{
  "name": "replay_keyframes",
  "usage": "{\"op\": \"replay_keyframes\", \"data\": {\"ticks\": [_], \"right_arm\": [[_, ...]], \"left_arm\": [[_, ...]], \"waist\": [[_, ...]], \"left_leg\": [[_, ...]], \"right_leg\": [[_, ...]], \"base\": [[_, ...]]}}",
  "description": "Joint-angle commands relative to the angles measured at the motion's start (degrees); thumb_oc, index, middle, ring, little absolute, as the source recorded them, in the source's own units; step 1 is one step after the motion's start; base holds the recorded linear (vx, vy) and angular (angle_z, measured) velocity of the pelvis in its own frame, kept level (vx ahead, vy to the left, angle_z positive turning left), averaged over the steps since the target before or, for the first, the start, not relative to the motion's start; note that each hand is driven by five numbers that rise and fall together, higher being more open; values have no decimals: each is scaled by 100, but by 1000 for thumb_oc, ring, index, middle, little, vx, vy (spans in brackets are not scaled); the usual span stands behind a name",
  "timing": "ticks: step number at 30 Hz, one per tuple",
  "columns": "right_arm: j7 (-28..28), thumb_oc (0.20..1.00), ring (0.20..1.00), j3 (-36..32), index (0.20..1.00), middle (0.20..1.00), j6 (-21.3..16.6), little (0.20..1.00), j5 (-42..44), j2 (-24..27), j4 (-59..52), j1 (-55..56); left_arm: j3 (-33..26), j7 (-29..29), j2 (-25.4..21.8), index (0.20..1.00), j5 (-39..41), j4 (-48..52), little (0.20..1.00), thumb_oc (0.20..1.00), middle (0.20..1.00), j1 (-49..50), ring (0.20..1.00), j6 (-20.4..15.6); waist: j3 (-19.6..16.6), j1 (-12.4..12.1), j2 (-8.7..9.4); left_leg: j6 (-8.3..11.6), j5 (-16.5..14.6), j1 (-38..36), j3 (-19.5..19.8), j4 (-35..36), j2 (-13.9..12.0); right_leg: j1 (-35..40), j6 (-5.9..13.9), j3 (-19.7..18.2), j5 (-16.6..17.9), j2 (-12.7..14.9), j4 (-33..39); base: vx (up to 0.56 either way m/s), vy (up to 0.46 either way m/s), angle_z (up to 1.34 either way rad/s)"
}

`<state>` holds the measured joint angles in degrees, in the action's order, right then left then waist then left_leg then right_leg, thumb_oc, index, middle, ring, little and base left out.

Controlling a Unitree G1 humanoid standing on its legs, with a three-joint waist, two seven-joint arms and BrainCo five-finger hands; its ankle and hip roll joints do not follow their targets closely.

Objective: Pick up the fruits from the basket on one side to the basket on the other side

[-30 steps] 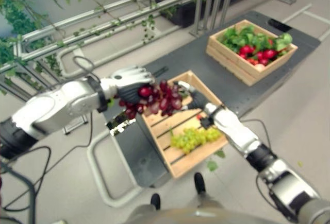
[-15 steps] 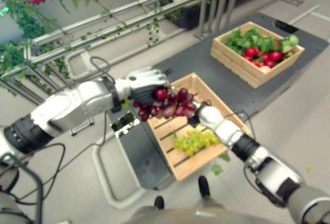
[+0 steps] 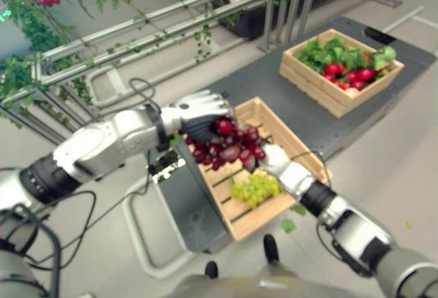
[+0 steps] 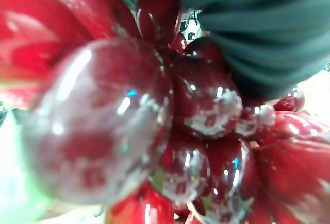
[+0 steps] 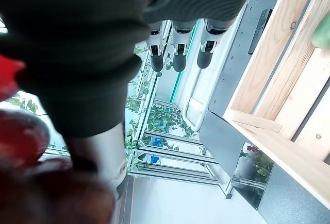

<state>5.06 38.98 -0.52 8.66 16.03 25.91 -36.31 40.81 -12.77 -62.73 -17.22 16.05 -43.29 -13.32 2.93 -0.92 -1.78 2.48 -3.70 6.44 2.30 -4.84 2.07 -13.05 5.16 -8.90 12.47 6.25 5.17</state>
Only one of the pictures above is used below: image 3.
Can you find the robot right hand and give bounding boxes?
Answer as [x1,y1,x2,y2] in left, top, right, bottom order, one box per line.
[258,142,316,202]

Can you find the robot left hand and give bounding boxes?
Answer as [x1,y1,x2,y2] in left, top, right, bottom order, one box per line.
[159,90,237,144]

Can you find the green grape bunch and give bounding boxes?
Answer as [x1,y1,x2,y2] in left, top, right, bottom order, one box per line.
[230,170,282,209]

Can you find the dark grey table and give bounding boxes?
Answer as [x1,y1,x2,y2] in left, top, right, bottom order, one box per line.
[153,16,437,255]

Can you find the slatted wooden crate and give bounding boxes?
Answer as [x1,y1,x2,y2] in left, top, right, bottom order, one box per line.
[183,97,333,243]

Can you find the wooden crate with produce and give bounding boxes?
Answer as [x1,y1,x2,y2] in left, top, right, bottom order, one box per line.
[278,28,405,119]

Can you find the robot dark foot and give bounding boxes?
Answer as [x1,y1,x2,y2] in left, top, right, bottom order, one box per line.
[204,260,219,279]
[263,234,280,264]

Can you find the white tubular table base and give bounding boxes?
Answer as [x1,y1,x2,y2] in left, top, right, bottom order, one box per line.
[84,61,233,109]
[121,173,207,280]

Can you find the black planter box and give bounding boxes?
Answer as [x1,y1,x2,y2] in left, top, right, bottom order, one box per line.
[211,0,364,41]

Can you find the large red fruit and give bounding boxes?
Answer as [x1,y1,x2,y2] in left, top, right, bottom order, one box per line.
[355,68,375,83]
[324,62,346,77]

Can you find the leafy green vegetables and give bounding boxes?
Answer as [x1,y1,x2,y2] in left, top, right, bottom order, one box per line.
[294,35,373,75]

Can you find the green cabbage-like vegetable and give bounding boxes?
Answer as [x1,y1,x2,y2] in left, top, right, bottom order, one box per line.
[370,45,398,71]

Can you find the black flat device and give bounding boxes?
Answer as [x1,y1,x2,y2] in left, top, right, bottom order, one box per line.
[363,26,397,46]

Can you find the green vine foliage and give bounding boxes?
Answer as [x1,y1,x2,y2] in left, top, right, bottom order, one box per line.
[0,0,343,131]

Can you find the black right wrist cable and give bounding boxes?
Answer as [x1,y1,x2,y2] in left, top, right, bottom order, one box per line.
[289,149,333,191]

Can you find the aluminium trellis frame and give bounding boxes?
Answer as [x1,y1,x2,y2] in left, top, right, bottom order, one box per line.
[0,0,343,135]

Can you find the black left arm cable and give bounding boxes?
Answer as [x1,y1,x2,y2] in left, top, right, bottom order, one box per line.
[0,77,164,298]

